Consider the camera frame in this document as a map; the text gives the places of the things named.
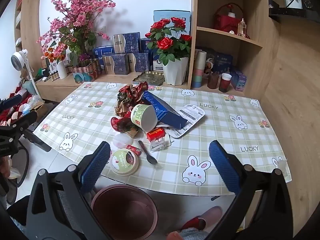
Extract gold leaf-shaped tray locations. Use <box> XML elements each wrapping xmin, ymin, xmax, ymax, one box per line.
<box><xmin>132</xmin><ymin>71</ymin><xmax>165</xmax><ymax>87</ymax></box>

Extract green white paper noodle cup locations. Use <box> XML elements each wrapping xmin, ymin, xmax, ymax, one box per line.
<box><xmin>130</xmin><ymin>104</ymin><xmax>158</xmax><ymax>132</ymax></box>

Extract white ribbed vase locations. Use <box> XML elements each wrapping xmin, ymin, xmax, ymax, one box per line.
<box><xmin>56</xmin><ymin>59</ymin><xmax>68</xmax><ymax>80</ymax></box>

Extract long blue cardboard box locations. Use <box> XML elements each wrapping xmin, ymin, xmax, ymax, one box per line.
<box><xmin>142</xmin><ymin>91</ymin><xmax>188</xmax><ymax>129</ymax></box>

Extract low wooden cabinet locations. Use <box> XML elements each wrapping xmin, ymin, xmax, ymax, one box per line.
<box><xmin>36</xmin><ymin>73</ymin><xmax>191</xmax><ymax>103</ymax></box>

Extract plain dark blue box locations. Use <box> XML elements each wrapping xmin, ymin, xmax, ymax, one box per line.
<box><xmin>139</xmin><ymin>38</ymin><xmax>153</xmax><ymax>54</ymax></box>

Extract colourful corrugated planter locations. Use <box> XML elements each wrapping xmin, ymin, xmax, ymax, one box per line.
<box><xmin>72</xmin><ymin>59</ymin><xmax>102</xmax><ymax>83</ymax></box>

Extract orange artificial flowers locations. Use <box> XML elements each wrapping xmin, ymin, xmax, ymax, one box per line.
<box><xmin>41</xmin><ymin>42</ymin><xmax>62</xmax><ymax>64</ymax></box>

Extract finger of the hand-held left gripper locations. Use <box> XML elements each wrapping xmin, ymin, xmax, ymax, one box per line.
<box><xmin>0</xmin><ymin>94</ymin><xmax>22</xmax><ymax>111</ymax></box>
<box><xmin>0</xmin><ymin>111</ymin><xmax>38</xmax><ymax>138</ymax></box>

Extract red roses in white pot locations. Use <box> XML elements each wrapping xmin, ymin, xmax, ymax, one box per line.
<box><xmin>145</xmin><ymin>17</ymin><xmax>192</xmax><ymax>87</ymax></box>

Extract stack of pastel paper cups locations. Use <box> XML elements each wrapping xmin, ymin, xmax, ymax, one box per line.
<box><xmin>191</xmin><ymin>50</ymin><xmax>208</xmax><ymax>89</ymax></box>

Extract person's left hand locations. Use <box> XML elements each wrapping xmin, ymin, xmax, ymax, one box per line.
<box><xmin>0</xmin><ymin>157</ymin><xmax>12</xmax><ymax>179</ymax></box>

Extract small red packet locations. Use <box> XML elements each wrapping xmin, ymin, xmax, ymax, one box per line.
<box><xmin>126</xmin><ymin>144</ymin><xmax>142</xmax><ymax>155</ymax></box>

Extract small red carton box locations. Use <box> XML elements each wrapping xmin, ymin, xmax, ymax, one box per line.
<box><xmin>146</xmin><ymin>127</ymin><xmax>166</xmax><ymax>143</ymax></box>

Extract red gift basket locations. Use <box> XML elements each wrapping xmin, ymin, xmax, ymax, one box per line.
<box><xmin>213</xmin><ymin>2</ymin><xmax>250</xmax><ymax>38</ymax></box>

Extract dark brown cup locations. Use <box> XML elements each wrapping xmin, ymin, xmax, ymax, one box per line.
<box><xmin>207</xmin><ymin>72</ymin><xmax>220</xmax><ymax>89</ymax></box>

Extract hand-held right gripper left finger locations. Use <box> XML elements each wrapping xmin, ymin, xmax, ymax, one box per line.
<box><xmin>25</xmin><ymin>141</ymin><xmax>112</xmax><ymax>240</ymax></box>

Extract grey fleece clothing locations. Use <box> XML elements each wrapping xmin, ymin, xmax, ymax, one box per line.
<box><xmin>175</xmin><ymin>227</ymin><xmax>209</xmax><ymax>240</ymax></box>

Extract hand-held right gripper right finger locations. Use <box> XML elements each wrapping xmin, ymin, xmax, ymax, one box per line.
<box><xmin>209</xmin><ymin>140</ymin><xmax>293</xmax><ymax>240</ymax></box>

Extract red white patterned blanket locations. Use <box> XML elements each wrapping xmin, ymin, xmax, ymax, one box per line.
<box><xmin>0</xmin><ymin>84</ymin><xmax>34</xmax><ymax>127</ymax></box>

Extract white plastic tray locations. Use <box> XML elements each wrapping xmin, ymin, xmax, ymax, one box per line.
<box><xmin>166</xmin><ymin>104</ymin><xmax>206</xmax><ymax>138</ymax></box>

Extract pink blossom artificial plant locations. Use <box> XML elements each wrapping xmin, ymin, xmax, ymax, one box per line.
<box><xmin>37</xmin><ymin>0</ymin><xmax>116</xmax><ymax>67</ymax></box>

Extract red wrapping paper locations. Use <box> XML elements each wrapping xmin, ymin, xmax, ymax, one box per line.
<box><xmin>114</xmin><ymin>82</ymin><xmax>148</xmax><ymax>120</ymax></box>

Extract round green noodle lid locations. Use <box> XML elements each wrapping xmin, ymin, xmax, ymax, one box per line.
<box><xmin>110</xmin><ymin>149</ymin><xmax>140</xmax><ymax>176</ymax></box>

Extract glass perfume bottle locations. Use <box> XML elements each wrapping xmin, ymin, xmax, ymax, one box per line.
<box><xmin>237</xmin><ymin>18</ymin><xmax>247</xmax><ymax>37</ymax></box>

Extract red cup with white rim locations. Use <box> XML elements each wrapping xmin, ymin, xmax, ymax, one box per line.
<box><xmin>218</xmin><ymin>73</ymin><xmax>232</xmax><ymax>93</ymax></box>

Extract row of small bottles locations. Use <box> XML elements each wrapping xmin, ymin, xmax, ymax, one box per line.
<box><xmin>41</xmin><ymin>65</ymin><xmax>60</xmax><ymax>82</ymax></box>

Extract brown plastic bin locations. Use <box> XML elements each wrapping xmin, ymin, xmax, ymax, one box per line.
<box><xmin>90</xmin><ymin>184</ymin><xmax>158</xmax><ymax>240</ymax></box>

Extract black plastic fork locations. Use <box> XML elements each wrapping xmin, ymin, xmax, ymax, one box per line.
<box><xmin>138</xmin><ymin>140</ymin><xmax>158</xmax><ymax>165</ymax></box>

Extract clear plastic bag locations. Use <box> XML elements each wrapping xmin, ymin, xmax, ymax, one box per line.
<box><xmin>22</xmin><ymin>94</ymin><xmax>46</xmax><ymax>113</ymax></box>

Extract black speckled shelf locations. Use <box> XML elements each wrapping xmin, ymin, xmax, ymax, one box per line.
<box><xmin>268</xmin><ymin>4</ymin><xmax>320</xmax><ymax>32</ymax></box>

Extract green checked bunny tablecloth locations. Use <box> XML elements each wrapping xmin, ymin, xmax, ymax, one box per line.
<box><xmin>32</xmin><ymin>81</ymin><xmax>292</xmax><ymax>196</ymax></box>

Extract wooden bookcase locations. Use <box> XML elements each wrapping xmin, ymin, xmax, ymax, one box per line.
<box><xmin>14</xmin><ymin>0</ymin><xmax>43</xmax><ymax>55</ymax></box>

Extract white desk fan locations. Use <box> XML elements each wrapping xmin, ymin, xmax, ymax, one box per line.
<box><xmin>10</xmin><ymin>49</ymin><xmax>38</xmax><ymax>98</ymax></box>

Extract small blue purple box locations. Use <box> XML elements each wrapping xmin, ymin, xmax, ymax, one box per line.
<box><xmin>231</xmin><ymin>70</ymin><xmax>248</xmax><ymax>91</ymax></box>

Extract dark printed box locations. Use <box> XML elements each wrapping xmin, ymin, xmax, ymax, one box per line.
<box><xmin>204</xmin><ymin>47</ymin><xmax>234</xmax><ymax>75</ymax></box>

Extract blue white carton box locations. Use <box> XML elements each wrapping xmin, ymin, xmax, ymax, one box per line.
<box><xmin>152</xmin><ymin>54</ymin><xmax>163</xmax><ymax>72</ymax></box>

